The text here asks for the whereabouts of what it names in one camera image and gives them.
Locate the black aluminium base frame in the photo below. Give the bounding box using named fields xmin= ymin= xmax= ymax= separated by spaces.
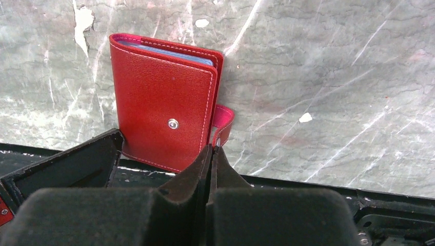
xmin=1 ymin=144 xmax=434 ymax=245

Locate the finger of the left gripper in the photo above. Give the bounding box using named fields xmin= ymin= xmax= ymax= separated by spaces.
xmin=1 ymin=129 xmax=124 ymax=214

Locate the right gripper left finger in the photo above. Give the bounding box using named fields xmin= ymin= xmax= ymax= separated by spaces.
xmin=1 ymin=145 xmax=212 ymax=245

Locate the red leather card holder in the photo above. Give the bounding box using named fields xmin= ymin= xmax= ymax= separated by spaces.
xmin=109 ymin=33 xmax=235 ymax=172

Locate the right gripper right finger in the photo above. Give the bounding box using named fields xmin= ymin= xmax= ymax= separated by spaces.
xmin=205 ymin=147 xmax=359 ymax=245

